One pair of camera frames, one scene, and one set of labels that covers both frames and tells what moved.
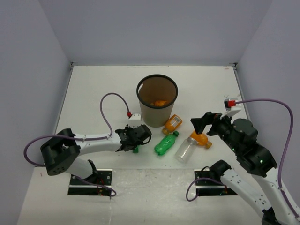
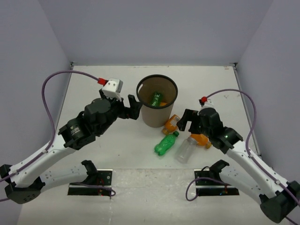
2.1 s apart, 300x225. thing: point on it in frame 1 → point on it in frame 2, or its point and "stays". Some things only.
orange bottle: [202, 139] stays
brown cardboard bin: [156, 94] stays
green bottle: [136, 149] → [157, 100]
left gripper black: [128, 128] → [133, 112]
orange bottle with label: [171, 123] stays
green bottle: [166, 143] stays
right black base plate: [209, 186] stays
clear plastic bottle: [185, 150] stays
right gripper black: [208, 118] → [188, 115]
